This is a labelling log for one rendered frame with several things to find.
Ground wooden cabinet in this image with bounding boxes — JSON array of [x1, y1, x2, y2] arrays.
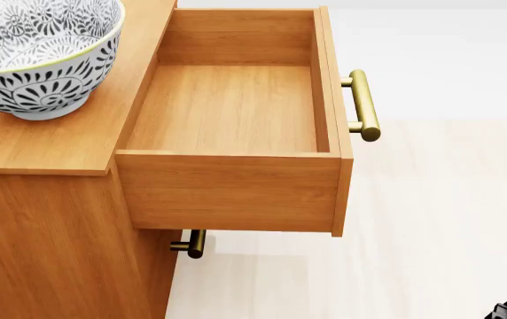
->
[[0, 0, 183, 319]]

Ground white black patterned bowl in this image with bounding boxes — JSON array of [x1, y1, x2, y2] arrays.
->
[[0, 0, 127, 121]]

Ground open wooden drawer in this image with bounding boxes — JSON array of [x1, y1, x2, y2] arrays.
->
[[114, 5, 355, 238]]

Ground brass drawer handle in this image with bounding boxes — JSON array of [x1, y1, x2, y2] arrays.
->
[[340, 68, 382, 144], [169, 229, 207, 261]]

